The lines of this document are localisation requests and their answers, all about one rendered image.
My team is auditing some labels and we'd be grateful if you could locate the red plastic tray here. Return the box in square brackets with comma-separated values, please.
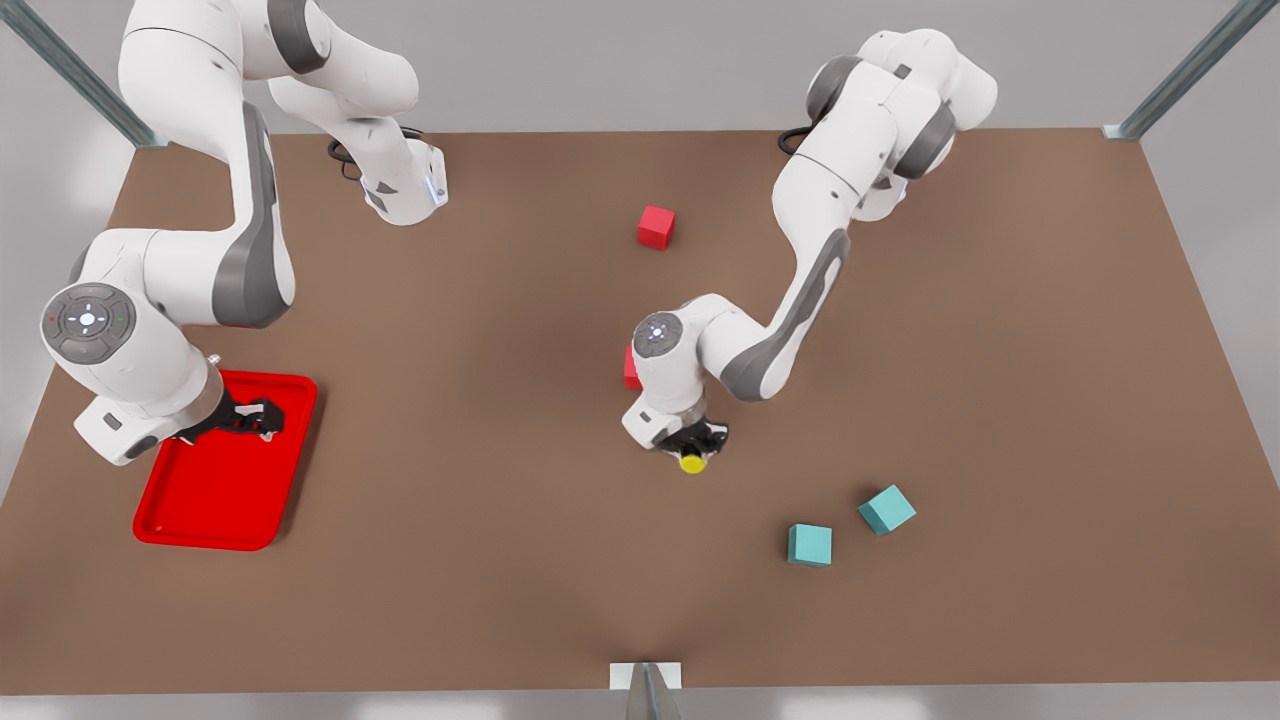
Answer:
[132, 370, 319, 552]

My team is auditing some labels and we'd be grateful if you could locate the teal cube block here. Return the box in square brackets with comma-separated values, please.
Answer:
[857, 484, 917, 537]
[787, 523, 834, 568]

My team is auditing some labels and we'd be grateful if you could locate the silver frame post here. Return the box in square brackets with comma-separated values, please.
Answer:
[0, 0, 169, 150]
[1102, 0, 1280, 142]
[609, 661, 683, 720]

